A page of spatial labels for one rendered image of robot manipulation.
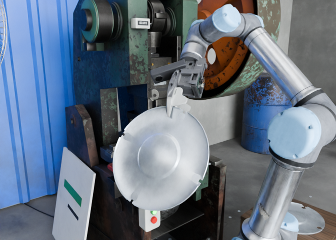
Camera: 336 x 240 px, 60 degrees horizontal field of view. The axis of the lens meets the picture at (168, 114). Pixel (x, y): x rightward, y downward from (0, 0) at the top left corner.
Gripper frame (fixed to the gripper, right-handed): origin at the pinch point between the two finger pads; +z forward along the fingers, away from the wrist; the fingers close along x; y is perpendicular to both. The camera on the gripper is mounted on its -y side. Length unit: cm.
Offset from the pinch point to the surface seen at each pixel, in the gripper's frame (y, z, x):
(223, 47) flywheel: -3, -70, 46
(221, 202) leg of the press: 4, -1, 89
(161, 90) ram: -26, -36, 40
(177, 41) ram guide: -20, -56, 27
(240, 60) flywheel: 8, -59, 43
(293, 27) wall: 30, -311, 253
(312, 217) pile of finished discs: 48, -7, 104
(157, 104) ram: -26, -28, 41
